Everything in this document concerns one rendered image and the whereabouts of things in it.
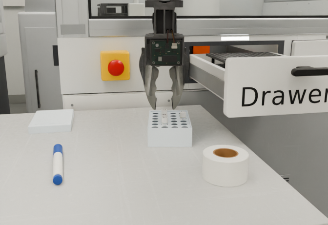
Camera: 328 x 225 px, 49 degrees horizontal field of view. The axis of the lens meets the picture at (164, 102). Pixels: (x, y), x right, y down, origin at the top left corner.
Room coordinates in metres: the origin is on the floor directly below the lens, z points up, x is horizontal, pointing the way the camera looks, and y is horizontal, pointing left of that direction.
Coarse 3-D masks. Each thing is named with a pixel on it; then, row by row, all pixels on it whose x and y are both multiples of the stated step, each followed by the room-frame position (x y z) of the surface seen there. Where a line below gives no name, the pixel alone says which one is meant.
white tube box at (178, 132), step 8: (152, 112) 0.76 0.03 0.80; (160, 112) 0.76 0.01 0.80; (168, 112) 0.76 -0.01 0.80; (176, 112) 0.76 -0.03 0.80; (152, 120) 0.70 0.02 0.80; (160, 120) 0.70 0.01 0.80; (168, 120) 0.70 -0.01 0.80; (176, 120) 0.70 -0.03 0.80; (184, 120) 0.70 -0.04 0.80; (152, 128) 0.64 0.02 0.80; (160, 128) 0.64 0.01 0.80; (168, 128) 0.64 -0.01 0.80; (176, 128) 0.64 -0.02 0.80; (184, 128) 0.64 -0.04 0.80; (152, 136) 0.64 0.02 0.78; (160, 136) 0.64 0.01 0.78; (168, 136) 0.64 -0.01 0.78; (176, 136) 0.64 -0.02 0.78; (184, 136) 0.64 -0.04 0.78; (152, 144) 0.64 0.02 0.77; (160, 144) 0.64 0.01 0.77; (168, 144) 0.64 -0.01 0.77; (176, 144) 0.64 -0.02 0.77; (184, 144) 0.64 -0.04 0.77
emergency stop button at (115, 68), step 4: (112, 60) 0.88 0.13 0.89; (116, 60) 0.87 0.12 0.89; (108, 64) 0.87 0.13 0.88; (112, 64) 0.87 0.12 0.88; (116, 64) 0.87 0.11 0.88; (120, 64) 0.87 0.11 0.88; (108, 68) 0.87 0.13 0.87; (112, 68) 0.87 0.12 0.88; (116, 68) 0.87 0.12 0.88; (120, 68) 0.87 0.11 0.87; (112, 72) 0.87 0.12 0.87; (116, 72) 0.87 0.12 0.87; (120, 72) 0.87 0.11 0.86
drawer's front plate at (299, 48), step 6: (294, 42) 1.02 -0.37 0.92; (300, 42) 1.02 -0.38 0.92; (306, 42) 1.02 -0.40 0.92; (312, 42) 1.03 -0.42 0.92; (318, 42) 1.03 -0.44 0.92; (324, 42) 1.03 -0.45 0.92; (294, 48) 1.02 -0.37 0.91; (300, 48) 1.02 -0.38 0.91; (306, 48) 1.02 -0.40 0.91; (312, 48) 1.03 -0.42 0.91; (318, 48) 1.03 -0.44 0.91; (324, 48) 1.03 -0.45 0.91; (294, 54) 1.02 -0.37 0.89; (300, 54) 1.02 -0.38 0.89; (306, 54) 1.02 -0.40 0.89; (312, 54) 1.03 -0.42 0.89; (318, 54) 1.03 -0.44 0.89; (324, 54) 1.03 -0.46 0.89
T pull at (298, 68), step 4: (296, 68) 0.63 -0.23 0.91; (300, 68) 0.63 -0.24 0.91; (304, 68) 0.63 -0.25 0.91; (308, 68) 0.63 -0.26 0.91; (312, 68) 0.64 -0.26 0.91; (316, 68) 0.64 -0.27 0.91; (320, 68) 0.64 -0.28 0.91; (324, 68) 0.64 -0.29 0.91; (292, 72) 0.63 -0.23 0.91; (296, 72) 0.63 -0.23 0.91; (300, 72) 0.63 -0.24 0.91; (304, 72) 0.63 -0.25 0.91; (308, 72) 0.63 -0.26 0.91; (312, 72) 0.63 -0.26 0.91; (316, 72) 0.64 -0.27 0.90; (320, 72) 0.64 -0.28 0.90; (324, 72) 0.64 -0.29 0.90; (296, 76) 0.63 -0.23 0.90
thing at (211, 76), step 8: (192, 56) 0.96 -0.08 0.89; (200, 56) 1.00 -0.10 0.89; (192, 64) 0.94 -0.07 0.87; (200, 64) 0.88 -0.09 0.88; (208, 64) 0.82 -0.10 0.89; (192, 72) 0.94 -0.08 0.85; (200, 72) 0.87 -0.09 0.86; (208, 72) 0.82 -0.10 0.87; (216, 72) 0.76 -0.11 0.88; (224, 72) 0.72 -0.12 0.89; (200, 80) 0.87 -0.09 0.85; (208, 80) 0.81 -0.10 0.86; (216, 80) 0.75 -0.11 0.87; (224, 80) 0.71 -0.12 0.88; (208, 88) 0.80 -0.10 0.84; (216, 88) 0.75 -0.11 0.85
